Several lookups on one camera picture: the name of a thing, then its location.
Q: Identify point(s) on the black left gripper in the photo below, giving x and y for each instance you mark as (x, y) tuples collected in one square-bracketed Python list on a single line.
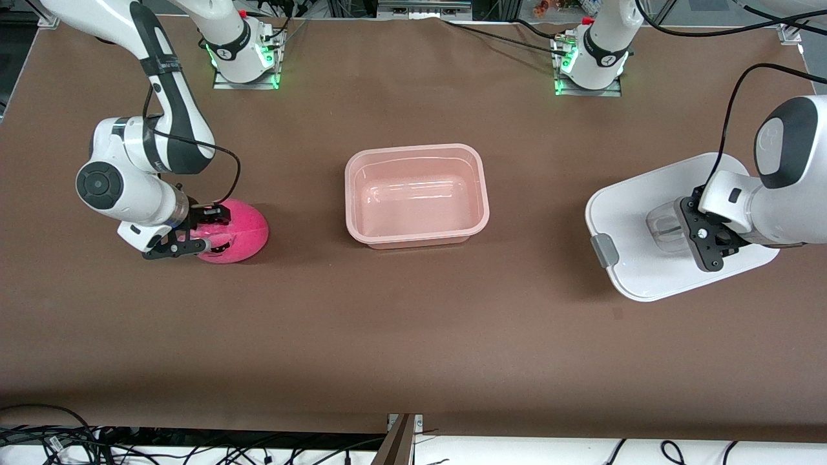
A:
[(724, 237)]

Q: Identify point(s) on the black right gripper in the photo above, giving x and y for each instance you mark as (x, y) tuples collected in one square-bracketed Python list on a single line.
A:
[(196, 218)]

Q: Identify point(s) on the pink plush toy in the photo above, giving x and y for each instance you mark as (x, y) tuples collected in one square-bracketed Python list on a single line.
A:
[(249, 229)]

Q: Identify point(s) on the white box lid grey clips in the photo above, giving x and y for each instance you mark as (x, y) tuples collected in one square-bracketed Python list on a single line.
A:
[(623, 206)]

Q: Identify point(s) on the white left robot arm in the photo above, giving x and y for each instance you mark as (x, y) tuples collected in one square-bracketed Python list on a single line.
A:
[(788, 194)]

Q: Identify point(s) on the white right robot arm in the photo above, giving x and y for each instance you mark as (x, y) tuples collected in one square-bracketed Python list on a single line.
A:
[(174, 110)]

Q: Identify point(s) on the pink translucent plastic box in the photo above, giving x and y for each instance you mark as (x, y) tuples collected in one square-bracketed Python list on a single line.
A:
[(468, 187)]

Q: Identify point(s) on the brown table mat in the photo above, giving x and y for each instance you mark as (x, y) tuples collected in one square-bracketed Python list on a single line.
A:
[(413, 336)]

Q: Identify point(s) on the grey metal device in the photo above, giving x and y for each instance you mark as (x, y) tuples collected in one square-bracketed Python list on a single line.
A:
[(423, 9)]

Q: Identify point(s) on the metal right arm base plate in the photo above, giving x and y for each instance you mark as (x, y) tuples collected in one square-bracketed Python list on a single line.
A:
[(265, 81)]

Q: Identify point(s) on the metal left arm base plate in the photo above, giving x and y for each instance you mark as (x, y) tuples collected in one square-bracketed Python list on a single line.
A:
[(614, 90)]

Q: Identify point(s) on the aluminium frame corner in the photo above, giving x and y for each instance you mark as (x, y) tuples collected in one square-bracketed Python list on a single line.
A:
[(791, 33), (48, 21)]

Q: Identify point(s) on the brown frame post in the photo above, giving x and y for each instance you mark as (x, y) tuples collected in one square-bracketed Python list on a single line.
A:
[(395, 445)]

